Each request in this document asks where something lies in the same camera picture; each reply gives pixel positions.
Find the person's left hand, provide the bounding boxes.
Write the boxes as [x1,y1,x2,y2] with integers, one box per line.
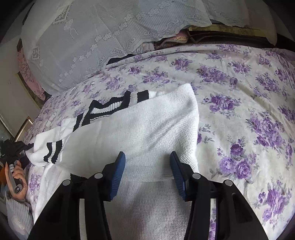
[5,160,28,202]

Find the grey knit left sleeve forearm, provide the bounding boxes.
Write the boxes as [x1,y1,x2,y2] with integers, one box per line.
[5,191,34,239]

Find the white knit v-neck sweater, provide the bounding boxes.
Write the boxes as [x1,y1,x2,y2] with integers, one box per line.
[26,83,199,239]

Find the folded blankets under lace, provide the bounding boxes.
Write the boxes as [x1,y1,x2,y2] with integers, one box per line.
[138,25,270,50]

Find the pink floral cloth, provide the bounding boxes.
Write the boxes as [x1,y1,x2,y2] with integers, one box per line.
[18,48,46,101]

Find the white lace cover cloth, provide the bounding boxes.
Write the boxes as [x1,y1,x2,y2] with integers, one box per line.
[21,1,277,95]

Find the purple floral bed sheet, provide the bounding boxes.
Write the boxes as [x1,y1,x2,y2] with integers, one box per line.
[25,44,294,239]

